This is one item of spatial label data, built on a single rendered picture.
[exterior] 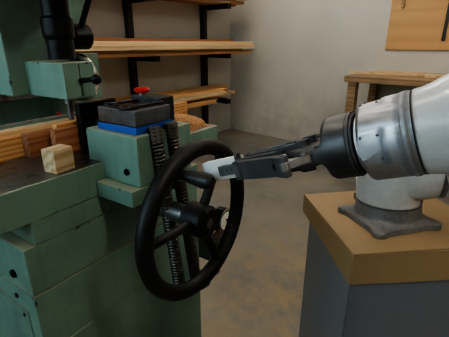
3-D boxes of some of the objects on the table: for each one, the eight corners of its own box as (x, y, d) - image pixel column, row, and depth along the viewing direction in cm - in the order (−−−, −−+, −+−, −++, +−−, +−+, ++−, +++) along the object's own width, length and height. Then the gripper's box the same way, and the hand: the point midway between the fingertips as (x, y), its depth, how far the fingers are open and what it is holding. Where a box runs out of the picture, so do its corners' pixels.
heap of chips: (191, 131, 85) (190, 120, 84) (154, 125, 92) (154, 114, 91) (211, 124, 92) (211, 114, 91) (175, 119, 99) (175, 109, 98)
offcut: (57, 174, 57) (53, 151, 56) (44, 171, 59) (40, 148, 57) (75, 167, 61) (72, 145, 59) (63, 164, 62) (59, 143, 60)
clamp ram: (103, 154, 66) (97, 106, 63) (79, 148, 70) (73, 103, 67) (139, 143, 73) (135, 100, 70) (115, 138, 77) (111, 97, 74)
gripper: (369, 102, 44) (223, 139, 58) (339, 120, 34) (171, 160, 48) (382, 158, 45) (236, 181, 59) (357, 192, 35) (187, 210, 49)
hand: (224, 168), depth 52 cm, fingers closed
